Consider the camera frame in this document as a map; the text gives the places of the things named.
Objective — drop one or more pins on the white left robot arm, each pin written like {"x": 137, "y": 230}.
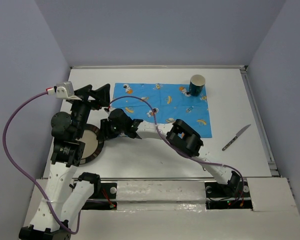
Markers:
{"x": 62, "y": 202}

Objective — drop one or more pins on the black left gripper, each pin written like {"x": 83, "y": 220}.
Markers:
{"x": 101, "y": 95}

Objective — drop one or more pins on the dark green ceramic mug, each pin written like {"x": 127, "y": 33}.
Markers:
{"x": 197, "y": 82}

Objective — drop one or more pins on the blue space-print cloth placemat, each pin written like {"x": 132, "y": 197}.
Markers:
{"x": 169, "y": 102}

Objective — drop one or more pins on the black rimmed dinner plate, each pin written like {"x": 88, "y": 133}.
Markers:
{"x": 93, "y": 146}

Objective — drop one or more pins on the silver knife black handle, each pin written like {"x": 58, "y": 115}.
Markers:
{"x": 239, "y": 133}

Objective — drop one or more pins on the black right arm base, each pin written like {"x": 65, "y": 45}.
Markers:
{"x": 218, "y": 199}

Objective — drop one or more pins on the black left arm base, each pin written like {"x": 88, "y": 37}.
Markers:
{"x": 104, "y": 200}

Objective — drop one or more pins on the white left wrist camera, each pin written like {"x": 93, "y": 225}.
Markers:
{"x": 63, "y": 90}

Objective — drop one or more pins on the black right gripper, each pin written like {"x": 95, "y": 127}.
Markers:
{"x": 105, "y": 134}

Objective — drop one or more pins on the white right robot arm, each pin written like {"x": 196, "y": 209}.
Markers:
{"x": 177, "y": 135}

